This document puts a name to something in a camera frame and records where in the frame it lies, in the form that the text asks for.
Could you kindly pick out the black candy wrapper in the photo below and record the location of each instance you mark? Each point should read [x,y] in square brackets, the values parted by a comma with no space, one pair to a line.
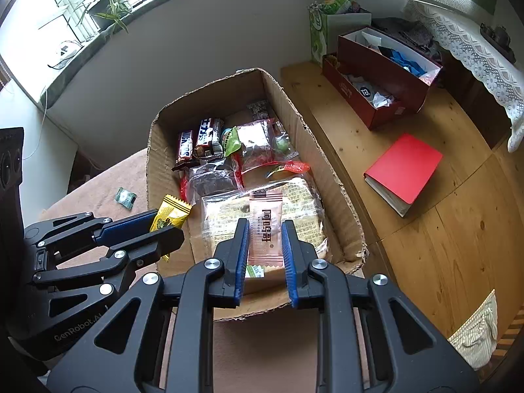
[258,109]

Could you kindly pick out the potted green plant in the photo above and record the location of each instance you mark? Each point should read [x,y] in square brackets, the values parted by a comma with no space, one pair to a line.
[107,8]

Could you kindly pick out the white lace cloth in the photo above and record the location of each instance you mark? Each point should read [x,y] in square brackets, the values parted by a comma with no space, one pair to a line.
[470,45]

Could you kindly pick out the white charger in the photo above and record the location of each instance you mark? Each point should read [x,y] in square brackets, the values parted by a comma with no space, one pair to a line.
[65,51]

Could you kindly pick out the shallow dark red box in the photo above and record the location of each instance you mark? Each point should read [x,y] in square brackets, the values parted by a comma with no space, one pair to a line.
[348,94]

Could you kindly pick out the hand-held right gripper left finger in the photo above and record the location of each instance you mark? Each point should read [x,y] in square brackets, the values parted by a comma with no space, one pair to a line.
[241,254]

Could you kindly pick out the pink candy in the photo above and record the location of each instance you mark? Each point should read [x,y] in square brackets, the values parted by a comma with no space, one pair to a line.
[265,229]

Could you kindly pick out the small brown chocolate bar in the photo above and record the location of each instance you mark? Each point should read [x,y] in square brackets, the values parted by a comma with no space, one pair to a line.
[206,135]

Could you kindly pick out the green tissue box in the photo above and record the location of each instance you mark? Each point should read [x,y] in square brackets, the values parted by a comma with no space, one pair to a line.
[319,37]

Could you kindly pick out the white crumpled paper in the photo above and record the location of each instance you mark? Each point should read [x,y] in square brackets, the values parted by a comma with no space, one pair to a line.
[380,100]

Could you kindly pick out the white appliance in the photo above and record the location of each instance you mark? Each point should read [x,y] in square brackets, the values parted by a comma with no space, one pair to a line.
[41,163]

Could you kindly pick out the teal candy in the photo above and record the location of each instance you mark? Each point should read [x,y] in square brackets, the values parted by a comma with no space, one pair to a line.
[125,197]

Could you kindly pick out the pink blanket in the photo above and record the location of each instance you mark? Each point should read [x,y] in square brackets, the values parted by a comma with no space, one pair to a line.
[94,188]

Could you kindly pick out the yellow candy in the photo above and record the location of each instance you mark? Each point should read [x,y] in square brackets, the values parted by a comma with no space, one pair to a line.
[170,215]

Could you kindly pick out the cardboard box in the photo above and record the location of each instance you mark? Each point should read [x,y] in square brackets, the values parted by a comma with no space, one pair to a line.
[245,86]

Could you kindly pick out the blue cloth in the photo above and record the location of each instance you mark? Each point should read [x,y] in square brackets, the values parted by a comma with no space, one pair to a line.
[403,59]

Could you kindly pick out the large brown chocolate bar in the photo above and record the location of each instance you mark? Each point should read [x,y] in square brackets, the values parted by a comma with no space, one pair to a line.
[185,147]

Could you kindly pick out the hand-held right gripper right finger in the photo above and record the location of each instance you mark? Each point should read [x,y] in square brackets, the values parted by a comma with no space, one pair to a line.
[288,262]

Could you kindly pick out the red book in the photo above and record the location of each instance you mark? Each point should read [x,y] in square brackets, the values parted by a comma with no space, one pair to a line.
[403,168]

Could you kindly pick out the dark figurine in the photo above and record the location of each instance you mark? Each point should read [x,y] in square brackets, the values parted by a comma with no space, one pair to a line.
[497,37]

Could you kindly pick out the striped cloth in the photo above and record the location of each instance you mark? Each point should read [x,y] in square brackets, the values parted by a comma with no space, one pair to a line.
[475,331]

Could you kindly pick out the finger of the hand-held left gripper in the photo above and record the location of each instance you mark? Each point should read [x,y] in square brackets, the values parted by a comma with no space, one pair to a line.
[123,227]
[163,239]

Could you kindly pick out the clear bread packet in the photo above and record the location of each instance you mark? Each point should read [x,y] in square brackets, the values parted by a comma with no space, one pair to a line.
[223,221]

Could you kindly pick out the dark cloth pile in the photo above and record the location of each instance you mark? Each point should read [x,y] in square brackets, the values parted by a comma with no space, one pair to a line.
[393,26]

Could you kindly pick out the tall dark red box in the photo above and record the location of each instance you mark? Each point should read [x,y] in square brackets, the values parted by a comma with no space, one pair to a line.
[380,77]

